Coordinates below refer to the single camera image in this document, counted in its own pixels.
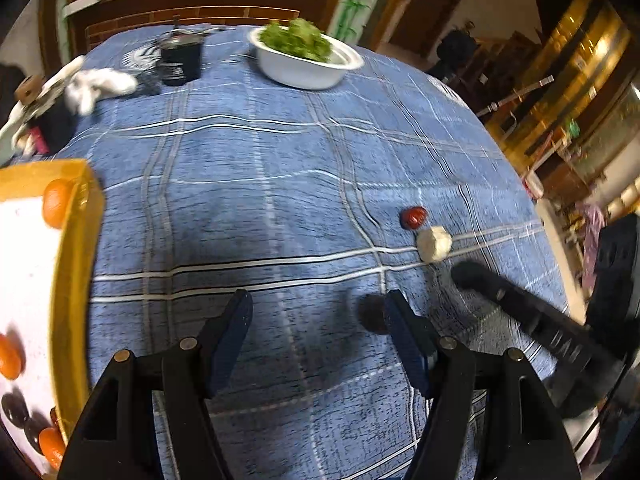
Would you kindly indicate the green lettuce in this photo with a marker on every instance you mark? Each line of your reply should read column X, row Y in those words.
column 297, row 40

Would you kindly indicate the yellow tray with white inside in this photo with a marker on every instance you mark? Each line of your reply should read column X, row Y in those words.
column 75, row 285

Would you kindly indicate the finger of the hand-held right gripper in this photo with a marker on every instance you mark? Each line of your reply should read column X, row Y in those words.
column 500, row 300

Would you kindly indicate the blue plaid tablecloth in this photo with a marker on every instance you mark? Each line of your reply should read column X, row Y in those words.
column 250, row 160

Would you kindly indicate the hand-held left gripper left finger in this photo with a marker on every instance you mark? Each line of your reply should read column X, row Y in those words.
column 227, row 340

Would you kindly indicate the small white sugarcane piece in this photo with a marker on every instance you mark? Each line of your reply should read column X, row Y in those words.
column 434, row 243

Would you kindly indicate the medium tangerine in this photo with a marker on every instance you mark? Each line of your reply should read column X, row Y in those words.
column 9, row 355

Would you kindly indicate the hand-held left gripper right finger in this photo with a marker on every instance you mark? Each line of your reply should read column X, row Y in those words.
column 405, row 340

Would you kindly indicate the small black box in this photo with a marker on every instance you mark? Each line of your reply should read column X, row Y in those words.
column 52, row 125

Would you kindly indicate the large orange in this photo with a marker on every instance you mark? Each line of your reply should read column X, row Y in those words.
column 56, row 205

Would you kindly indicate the black cup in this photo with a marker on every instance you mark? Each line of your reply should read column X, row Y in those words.
column 180, row 62

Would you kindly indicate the white bowl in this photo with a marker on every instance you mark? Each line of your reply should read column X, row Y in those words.
column 305, row 72

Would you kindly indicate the small tangerine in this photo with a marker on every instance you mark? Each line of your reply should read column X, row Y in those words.
column 51, row 447

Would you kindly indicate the metal pole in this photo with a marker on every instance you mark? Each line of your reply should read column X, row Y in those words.
column 515, row 92

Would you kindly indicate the wooden door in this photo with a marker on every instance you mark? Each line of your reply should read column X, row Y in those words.
column 425, row 10

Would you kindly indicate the wooden counter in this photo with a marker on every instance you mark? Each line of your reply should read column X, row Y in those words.
column 200, row 5

